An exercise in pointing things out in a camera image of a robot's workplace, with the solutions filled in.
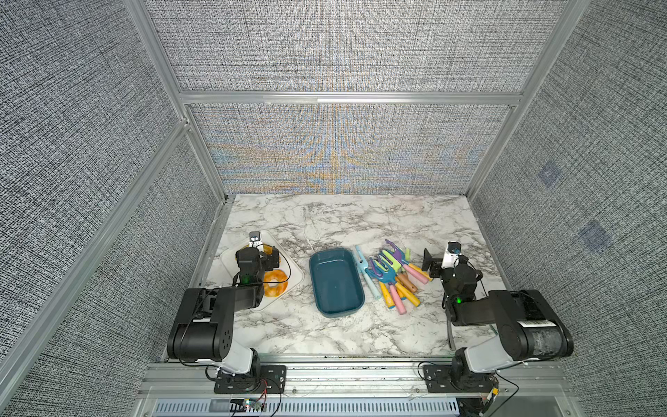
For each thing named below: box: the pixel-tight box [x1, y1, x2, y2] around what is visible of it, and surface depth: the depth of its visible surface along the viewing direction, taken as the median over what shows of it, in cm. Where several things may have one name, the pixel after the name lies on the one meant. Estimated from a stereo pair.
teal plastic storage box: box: [309, 248, 366, 318], surface depth 94 cm
